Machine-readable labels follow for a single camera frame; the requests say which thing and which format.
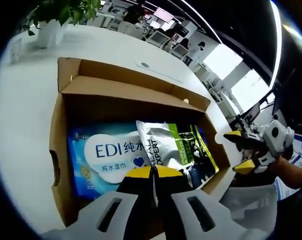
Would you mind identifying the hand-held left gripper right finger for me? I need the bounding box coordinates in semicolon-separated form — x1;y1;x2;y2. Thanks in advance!
154;165;269;240

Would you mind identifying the pink wall screen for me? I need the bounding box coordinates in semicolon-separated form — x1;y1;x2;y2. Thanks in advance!
153;6;175;23

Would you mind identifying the curved ceiling light strip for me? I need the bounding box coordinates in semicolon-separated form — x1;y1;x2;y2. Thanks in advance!
269;0;283;83

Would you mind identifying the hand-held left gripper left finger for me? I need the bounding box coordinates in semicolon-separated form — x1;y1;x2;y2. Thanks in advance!
40;166;156;240

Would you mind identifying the brown cardboard shoe box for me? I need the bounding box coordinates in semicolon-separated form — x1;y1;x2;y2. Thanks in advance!
49;56;231;227

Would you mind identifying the potted green plant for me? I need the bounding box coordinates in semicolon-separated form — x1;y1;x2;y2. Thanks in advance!
25;0;101;50

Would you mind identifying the silver green pouch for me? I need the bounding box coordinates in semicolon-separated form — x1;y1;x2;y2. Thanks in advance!
135;119;220;188

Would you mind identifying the blue wet wipes soft item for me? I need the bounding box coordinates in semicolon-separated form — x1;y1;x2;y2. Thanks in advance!
67;122;151;198

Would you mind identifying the white table socket strip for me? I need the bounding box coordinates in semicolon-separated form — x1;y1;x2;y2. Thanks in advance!
135;59;184;83

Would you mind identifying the white office chair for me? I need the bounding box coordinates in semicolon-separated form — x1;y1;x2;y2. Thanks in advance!
172;44;190;60
147;31;170;48

